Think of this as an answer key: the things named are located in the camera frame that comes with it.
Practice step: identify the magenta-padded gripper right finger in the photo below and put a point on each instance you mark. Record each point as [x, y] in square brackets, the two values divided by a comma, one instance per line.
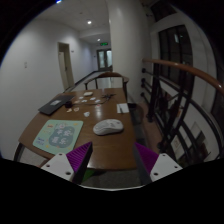
[165, 165]

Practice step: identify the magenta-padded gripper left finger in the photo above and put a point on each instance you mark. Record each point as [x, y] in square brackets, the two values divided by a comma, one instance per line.
[58, 165]

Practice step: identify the white perforated computer mouse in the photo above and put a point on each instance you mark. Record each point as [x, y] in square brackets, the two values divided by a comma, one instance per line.
[108, 127]

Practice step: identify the mint green printed mouse pad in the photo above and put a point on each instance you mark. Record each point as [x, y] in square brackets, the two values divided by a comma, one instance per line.
[56, 135]

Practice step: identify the tan sticker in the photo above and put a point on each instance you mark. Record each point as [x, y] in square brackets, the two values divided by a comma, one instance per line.
[76, 108]
[69, 110]

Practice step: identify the white sticker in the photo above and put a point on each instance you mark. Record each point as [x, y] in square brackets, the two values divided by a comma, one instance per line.
[86, 114]

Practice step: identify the dark closed laptop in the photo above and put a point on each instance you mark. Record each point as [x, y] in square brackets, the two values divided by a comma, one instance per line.
[55, 104]

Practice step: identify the small black box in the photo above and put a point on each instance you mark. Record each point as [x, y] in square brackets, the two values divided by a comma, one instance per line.
[68, 104]

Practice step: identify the white notepad with pen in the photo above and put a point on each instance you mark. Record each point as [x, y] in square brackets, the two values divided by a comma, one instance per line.
[122, 108]

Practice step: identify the small white flat box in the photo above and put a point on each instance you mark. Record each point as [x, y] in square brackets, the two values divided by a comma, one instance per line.
[87, 93]

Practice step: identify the white side door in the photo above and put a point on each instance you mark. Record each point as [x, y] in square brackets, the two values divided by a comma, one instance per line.
[65, 66]

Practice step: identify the black railing with wooden handrail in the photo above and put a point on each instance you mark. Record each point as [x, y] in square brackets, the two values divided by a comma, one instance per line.
[180, 66]

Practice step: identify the wooden armchair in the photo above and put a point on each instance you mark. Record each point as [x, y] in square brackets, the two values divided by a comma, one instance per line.
[110, 75]

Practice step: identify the dark framed window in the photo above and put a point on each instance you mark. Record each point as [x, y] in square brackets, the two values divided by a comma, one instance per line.
[175, 53]

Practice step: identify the glass double door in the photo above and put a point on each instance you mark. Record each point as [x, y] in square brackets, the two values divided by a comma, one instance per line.
[104, 60]

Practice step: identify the green exit sign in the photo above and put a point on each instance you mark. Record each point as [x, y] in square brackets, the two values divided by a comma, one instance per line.
[104, 43]

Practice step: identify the ceiling lights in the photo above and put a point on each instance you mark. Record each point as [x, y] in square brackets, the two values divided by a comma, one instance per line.
[89, 22]

